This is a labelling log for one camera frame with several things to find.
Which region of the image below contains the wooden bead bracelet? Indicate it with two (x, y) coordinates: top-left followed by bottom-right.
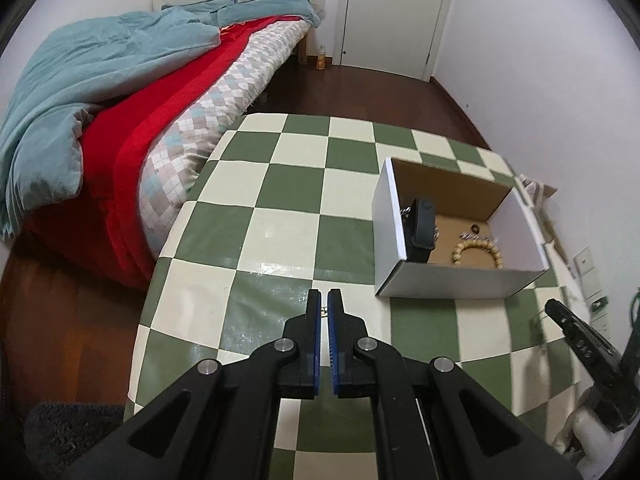
(451, 238), (506, 268)

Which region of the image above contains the thick silver chain bracelet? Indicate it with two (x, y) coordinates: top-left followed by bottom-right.
(400, 201), (442, 241)

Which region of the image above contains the grey white diamond-pattern mattress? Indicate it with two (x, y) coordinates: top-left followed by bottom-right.
(139, 20), (313, 256)

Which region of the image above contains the light blue blanket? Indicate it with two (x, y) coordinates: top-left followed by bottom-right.
(160, 0), (321, 28)

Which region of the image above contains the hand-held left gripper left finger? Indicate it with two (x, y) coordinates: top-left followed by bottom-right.
(65, 288), (323, 480)

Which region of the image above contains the bed with red sheet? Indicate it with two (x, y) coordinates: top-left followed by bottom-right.
(20, 15), (306, 291)

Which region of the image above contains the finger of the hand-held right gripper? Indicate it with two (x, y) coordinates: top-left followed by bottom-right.
(545, 298), (626, 391)

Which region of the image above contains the white cardboard box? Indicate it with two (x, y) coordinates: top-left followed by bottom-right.
(371, 156), (551, 300)

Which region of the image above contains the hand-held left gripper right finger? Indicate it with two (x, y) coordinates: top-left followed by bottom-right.
(327, 288), (583, 480)

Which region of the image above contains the black smartwatch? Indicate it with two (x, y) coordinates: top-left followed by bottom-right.
(402, 197), (438, 263)

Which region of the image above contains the green white checkered tablecloth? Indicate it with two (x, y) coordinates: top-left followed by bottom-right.
(125, 112), (596, 480)

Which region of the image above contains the white door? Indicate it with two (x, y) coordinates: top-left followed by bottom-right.
(340, 0), (458, 81)

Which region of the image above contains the person's right hand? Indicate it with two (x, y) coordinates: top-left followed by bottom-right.
(554, 385), (603, 461)

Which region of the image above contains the light blue quilt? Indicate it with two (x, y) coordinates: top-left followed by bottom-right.
(0, 10), (221, 241)

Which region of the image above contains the beige patterned bag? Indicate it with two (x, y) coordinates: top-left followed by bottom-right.
(517, 174), (558, 207)

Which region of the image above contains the dark grey fuzzy rug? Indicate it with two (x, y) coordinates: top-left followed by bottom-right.
(24, 399), (128, 480)

